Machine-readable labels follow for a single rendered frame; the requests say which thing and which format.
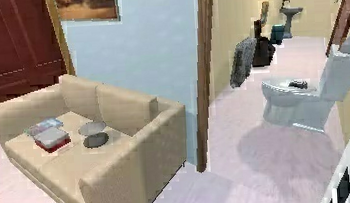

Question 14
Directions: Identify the dark brown wooden commode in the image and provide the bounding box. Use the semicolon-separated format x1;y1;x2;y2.
250;18;277;68

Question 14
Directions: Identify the beige sofa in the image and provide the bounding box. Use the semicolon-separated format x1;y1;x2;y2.
0;67;191;203

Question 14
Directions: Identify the grey hanging towel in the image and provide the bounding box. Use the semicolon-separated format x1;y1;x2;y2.
227;36;260;90

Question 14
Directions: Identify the grey bowl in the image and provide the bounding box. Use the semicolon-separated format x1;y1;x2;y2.
77;120;110;150

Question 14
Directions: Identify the teal bin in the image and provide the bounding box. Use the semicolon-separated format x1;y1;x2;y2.
268;24;287;46

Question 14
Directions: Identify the small black object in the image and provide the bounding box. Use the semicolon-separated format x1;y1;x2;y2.
288;78;310;91

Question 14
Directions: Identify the white toilet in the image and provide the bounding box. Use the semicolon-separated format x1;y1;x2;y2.
258;42;350;136

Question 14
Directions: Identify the red and grey book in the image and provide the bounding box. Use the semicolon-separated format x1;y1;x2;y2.
32;125;72;155

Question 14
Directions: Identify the framed brown picture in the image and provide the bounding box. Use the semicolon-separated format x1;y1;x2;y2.
54;0;121;25

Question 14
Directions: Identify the pale blue magazine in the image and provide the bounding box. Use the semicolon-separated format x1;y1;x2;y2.
24;116;65;137

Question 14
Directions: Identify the dark red wooden door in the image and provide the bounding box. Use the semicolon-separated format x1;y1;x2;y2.
0;0;70;107

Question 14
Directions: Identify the grey bottle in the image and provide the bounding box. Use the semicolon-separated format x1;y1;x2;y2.
338;30;350;56

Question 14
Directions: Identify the grey pedestal sink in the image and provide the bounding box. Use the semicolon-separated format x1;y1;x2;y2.
279;0;306;40

